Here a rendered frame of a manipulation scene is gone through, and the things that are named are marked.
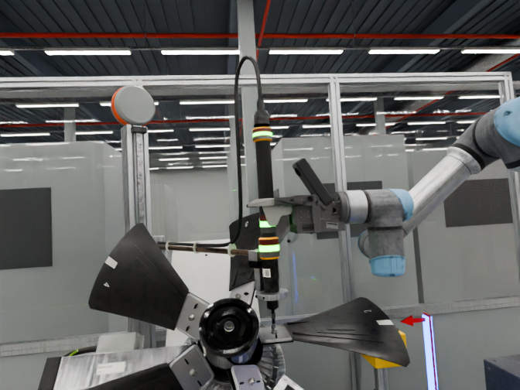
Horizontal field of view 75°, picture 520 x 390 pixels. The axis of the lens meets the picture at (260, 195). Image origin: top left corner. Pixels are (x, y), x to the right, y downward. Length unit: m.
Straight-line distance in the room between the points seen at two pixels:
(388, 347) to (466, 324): 1.11
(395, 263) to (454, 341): 1.08
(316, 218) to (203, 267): 0.50
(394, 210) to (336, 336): 0.29
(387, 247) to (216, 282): 0.53
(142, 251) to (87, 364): 0.27
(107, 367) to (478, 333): 1.54
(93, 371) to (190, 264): 0.40
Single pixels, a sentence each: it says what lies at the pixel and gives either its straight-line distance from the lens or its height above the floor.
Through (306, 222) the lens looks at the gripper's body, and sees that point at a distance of 0.73.
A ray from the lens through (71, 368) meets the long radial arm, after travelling 0.94.
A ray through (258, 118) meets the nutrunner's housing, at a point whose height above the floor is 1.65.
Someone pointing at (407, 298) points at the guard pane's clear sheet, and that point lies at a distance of 1.71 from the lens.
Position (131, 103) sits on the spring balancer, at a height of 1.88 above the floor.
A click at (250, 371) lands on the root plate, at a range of 0.76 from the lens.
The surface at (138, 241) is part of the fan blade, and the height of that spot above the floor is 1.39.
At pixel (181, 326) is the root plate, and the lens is 0.83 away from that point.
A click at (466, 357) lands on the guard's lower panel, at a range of 1.90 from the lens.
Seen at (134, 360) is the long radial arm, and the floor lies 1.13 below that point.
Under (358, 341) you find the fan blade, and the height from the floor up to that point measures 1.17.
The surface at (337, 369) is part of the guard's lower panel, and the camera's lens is 1.65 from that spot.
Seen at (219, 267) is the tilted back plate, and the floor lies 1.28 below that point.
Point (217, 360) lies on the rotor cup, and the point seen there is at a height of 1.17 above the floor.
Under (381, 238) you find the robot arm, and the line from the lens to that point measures 0.79.
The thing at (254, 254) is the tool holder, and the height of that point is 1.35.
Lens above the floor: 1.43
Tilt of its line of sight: 4 degrees up
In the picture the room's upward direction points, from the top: 3 degrees counter-clockwise
